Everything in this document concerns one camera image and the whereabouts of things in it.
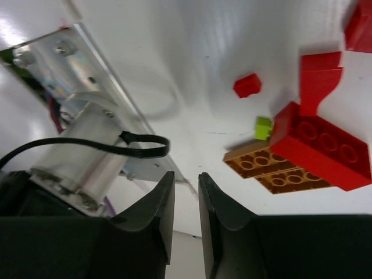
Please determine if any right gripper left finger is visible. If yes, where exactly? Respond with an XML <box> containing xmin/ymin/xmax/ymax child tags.
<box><xmin>110</xmin><ymin>171</ymin><xmax>175</xmax><ymax>265</ymax></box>

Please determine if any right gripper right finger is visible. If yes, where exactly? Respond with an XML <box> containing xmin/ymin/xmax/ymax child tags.
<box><xmin>198</xmin><ymin>173</ymin><xmax>257</xmax><ymax>278</ymax></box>

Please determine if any orange lego plate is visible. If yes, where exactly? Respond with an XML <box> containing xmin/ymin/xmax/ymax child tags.
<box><xmin>223</xmin><ymin>139</ymin><xmax>331</xmax><ymax>194</ymax></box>

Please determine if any long red lego brick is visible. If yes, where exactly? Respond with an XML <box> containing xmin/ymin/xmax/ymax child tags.
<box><xmin>270</xmin><ymin>102</ymin><xmax>371</xmax><ymax>191</ymax></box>

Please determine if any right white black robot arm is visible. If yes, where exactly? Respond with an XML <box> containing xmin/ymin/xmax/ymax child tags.
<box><xmin>1</xmin><ymin>105</ymin><xmax>175</xmax><ymax>278</ymax></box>

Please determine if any tiny lime lego stud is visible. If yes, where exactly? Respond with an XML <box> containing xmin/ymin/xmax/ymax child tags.
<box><xmin>255</xmin><ymin>116</ymin><xmax>274</xmax><ymax>141</ymax></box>

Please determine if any small red lego piece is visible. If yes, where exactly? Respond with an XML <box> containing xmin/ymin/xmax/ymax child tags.
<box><xmin>233</xmin><ymin>73</ymin><xmax>262</xmax><ymax>98</ymax></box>

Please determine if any red curved lego piece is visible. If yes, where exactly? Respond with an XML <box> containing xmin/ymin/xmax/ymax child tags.
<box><xmin>299</xmin><ymin>51</ymin><xmax>344</xmax><ymax>116</ymax></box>

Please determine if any red square lego brick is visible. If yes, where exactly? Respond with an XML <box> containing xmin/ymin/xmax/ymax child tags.
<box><xmin>344</xmin><ymin>0</ymin><xmax>371</xmax><ymax>53</ymax></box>

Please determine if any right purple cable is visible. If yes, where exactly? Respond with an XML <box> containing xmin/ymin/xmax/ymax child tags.
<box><xmin>103</xmin><ymin>196</ymin><xmax>117</xmax><ymax>217</ymax></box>

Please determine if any black thin cable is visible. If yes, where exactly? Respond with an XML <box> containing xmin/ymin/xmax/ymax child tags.
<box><xmin>0</xmin><ymin>130</ymin><xmax>170</xmax><ymax>168</ymax></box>

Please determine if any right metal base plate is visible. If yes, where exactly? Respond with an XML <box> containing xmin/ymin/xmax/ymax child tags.
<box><xmin>12</xmin><ymin>26</ymin><xmax>184</xmax><ymax>182</ymax></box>

